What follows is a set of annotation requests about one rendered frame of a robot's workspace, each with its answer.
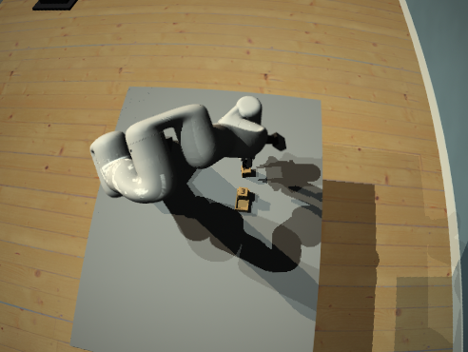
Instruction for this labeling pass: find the tan cube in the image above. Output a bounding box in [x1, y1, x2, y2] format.
[238, 187, 248, 200]
[242, 166, 251, 177]

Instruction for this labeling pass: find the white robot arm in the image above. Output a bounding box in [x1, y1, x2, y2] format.
[90, 96, 286, 204]

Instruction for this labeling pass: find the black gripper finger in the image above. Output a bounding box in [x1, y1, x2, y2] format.
[243, 158, 252, 168]

